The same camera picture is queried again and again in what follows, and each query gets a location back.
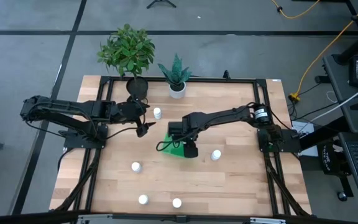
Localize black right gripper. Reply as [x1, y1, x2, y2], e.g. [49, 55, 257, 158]
[167, 120, 200, 159]

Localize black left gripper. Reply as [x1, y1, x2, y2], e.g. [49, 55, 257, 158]
[113, 95, 157, 138]

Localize green plastic basket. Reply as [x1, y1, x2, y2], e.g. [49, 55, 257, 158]
[161, 133, 188, 159]

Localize snake plant white pot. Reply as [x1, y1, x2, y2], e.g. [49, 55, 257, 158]
[157, 53, 193, 100]

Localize leafy green plant black pot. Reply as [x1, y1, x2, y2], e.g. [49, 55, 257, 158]
[97, 23, 156, 101]

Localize white paper sheet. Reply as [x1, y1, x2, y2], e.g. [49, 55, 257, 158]
[291, 120, 320, 157]

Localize black tripod legs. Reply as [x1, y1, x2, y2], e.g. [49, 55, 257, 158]
[146, 0, 177, 9]

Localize black bag white lettering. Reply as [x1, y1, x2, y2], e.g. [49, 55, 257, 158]
[318, 141, 352, 177]

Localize dark grey desk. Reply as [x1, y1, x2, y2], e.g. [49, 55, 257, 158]
[323, 53, 358, 134]

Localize black aluminium table frame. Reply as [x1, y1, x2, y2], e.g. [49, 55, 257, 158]
[53, 74, 311, 217]

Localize black frame bar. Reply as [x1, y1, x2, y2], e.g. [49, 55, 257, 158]
[0, 210, 358, 224]

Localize white cable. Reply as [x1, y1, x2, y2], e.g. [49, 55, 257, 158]
[296, 78, 358, 126]

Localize long yellow extension cable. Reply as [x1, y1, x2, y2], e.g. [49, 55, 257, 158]
[288, 0, 358, 103]

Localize short yellow cable black plug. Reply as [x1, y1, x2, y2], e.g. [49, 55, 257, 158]
[270, 0, 321, 20]

